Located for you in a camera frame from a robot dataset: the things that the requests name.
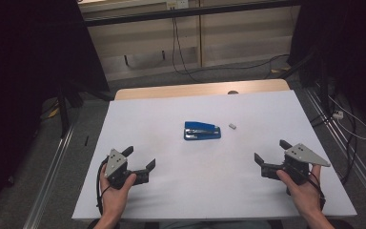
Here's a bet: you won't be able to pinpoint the person's left hand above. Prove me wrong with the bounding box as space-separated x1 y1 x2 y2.
99 165 137 219

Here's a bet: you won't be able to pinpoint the person's right hand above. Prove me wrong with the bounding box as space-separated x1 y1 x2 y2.
275 165 323 218

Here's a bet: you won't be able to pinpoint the black floor cable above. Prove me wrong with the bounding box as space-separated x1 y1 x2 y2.
309 104 358 185

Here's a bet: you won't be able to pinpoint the beige wooden cabinet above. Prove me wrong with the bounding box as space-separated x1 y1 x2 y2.
77 0 301 82

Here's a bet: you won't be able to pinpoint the black curtain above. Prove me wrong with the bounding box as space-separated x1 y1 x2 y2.
287 0 366 135
0 0 111 220

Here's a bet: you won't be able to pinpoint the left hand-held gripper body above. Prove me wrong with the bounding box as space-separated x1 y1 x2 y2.
104 148 137 190

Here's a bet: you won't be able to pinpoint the blue stapler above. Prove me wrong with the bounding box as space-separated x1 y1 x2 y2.
183 120 222 141

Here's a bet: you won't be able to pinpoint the left hand-held gripper black cable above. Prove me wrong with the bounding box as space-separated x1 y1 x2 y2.
95 157 111 217

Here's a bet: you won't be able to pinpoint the light wooden table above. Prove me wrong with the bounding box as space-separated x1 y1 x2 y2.
113 78 291 101

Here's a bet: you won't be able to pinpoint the black stand legs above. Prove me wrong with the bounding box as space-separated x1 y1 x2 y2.
279 51 332 113
56 82 113 139

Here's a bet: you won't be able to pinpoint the hand-held gripper black cable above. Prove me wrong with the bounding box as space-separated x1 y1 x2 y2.
308 171 327 211
95 157 111 217

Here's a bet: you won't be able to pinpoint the black horizontal bar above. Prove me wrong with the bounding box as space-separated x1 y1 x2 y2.
84 0 299 27

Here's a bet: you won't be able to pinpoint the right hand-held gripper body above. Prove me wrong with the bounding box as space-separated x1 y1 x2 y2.
281 143 332 185

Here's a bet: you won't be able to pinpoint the right hand-held gripper black cable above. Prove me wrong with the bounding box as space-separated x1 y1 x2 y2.
308 171 327 211

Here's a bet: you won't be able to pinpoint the person's grey clothing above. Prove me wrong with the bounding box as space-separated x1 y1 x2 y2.
158 219 273 229

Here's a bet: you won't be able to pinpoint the black hanging cable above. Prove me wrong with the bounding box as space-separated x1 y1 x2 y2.
173 8 202 84
171 8 291 77

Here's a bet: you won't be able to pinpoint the aluminium floor rail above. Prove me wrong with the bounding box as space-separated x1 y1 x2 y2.
304 89 366 208
22 125 75 229

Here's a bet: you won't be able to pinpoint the white table cover sheet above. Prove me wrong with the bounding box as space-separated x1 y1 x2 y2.
71 90 357 221

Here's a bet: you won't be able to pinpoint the white floor cable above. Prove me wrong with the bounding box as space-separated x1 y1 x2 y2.
328 94 366 141

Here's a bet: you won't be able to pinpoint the white wall socket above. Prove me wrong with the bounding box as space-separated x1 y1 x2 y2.
166 0 189 10

